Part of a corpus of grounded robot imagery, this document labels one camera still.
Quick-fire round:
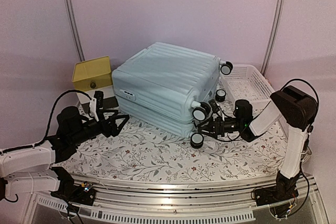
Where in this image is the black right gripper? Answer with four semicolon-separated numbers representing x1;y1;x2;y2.
197;116;243;139

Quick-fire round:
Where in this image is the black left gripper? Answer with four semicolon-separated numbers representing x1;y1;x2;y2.
71;110;130;146

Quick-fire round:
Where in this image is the light blue hard-shell suitcase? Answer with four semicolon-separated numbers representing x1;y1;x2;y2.
111;42;233;138

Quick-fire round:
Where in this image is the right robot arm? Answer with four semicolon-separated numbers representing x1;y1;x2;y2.
190;83;319;206

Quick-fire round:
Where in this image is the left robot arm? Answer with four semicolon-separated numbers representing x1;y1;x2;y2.
1;106;130;201

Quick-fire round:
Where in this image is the floral white tablecloth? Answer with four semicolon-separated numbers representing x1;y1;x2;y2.
61;117;287;184

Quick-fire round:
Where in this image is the yellow white drawer organizer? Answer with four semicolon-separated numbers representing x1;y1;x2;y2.
72;56;118;109

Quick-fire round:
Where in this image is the white plastic mesh basket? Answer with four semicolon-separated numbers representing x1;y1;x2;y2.
221;65;274;110

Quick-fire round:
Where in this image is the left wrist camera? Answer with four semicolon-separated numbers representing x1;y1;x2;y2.
88;91;104;122

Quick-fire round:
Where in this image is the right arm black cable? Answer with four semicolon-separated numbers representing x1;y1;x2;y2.
207;129;250;143

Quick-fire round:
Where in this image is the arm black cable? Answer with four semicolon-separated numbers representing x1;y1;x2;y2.
207;129;250;143
44;90;92;141

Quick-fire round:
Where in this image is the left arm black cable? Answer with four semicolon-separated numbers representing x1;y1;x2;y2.
44;90;92;141

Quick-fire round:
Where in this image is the aluminium front rail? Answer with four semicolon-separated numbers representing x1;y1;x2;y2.
28;173;323;222

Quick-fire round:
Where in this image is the left wall aluminium post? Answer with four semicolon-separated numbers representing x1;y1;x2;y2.
64;0;85;62

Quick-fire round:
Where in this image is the wall aluminium post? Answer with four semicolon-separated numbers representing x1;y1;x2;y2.
260;0;285;76
64;0;85;62

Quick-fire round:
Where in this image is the right wall aluminium post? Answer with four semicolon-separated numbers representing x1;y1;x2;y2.
260;0;285;76

